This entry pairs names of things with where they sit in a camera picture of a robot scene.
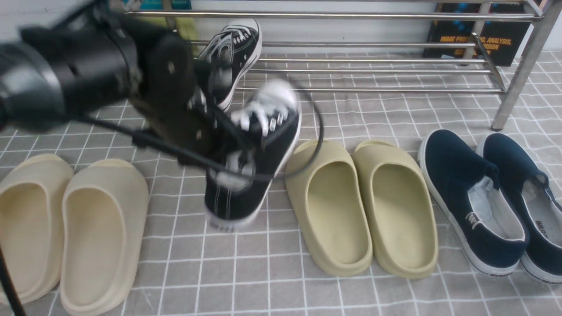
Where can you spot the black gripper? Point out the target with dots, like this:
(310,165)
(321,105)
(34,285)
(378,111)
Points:
(171,95)

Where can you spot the black canvas sneaker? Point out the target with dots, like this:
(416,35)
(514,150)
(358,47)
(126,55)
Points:
(271,119)
(239,44)

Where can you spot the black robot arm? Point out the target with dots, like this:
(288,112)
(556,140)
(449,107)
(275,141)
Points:
(113,71)

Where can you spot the navy slip-on shoe left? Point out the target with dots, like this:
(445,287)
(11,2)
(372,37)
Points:
(467,189)

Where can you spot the navy slip-on shoe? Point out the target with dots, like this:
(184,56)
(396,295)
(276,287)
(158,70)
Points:
(467,189)
(528,189)

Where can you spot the navy slip-on shoe right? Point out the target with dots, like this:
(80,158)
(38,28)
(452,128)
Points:
(528,189)

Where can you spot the metal shoe rack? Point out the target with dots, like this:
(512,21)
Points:
(335,27)

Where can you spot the cream slipper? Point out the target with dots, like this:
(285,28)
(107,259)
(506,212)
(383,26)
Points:
(31,224)
(104,211)

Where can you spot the cream slipper far left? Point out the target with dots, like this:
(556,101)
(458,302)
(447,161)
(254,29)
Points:
(31,224)

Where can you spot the olive slipper left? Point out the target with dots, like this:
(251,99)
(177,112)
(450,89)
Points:
(326,200)

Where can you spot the olive slipper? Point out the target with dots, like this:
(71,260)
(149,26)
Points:
(326,200)
(399,209)

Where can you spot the grey checked tablecloth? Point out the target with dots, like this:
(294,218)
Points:
(187,268)

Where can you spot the olive slipper right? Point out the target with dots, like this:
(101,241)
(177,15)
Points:
(399,209)

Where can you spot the black image processing book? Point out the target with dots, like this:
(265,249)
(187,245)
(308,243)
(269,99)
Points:
(501,39)

